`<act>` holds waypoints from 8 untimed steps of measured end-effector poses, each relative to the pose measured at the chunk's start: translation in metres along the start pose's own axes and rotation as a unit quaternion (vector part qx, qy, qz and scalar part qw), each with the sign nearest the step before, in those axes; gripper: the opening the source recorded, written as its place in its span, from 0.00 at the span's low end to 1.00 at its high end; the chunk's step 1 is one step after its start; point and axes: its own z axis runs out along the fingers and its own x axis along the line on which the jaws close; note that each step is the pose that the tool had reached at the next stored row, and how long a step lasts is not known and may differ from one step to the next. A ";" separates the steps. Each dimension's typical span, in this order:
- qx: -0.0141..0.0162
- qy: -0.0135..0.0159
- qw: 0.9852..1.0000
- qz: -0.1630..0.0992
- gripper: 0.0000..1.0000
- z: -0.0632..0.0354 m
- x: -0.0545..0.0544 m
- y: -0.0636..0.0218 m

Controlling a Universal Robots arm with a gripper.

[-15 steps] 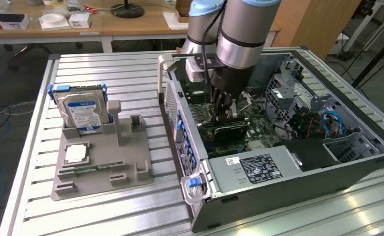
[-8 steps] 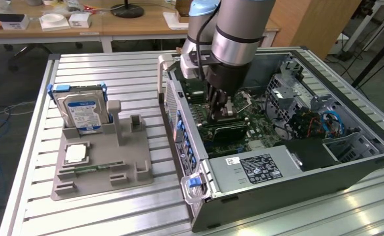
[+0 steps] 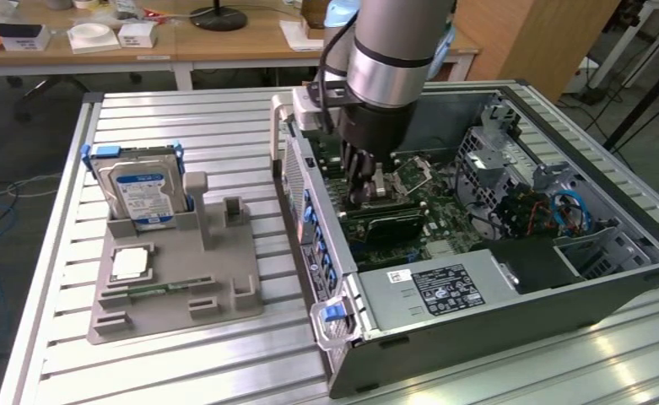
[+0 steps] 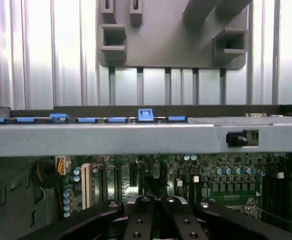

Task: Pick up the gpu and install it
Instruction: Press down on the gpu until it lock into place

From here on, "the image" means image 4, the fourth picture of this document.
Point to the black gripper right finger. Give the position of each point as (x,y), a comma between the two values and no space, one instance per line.
(225,222)

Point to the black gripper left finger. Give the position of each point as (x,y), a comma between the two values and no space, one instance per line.
(90,221)

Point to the CPU socket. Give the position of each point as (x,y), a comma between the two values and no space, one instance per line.
(251,203)

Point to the white expansion slot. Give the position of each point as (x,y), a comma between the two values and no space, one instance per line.
(86,185)

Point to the green motherboard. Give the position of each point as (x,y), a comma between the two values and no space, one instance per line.
(210,162)

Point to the white power connector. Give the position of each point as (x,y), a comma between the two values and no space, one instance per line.
(62,166)

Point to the short black expansion slot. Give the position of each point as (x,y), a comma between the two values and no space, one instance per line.
(133,175)

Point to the black open PC case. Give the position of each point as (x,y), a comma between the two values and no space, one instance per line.
(110,140)

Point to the grey parts rack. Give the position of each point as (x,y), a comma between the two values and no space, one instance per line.
(160,37)

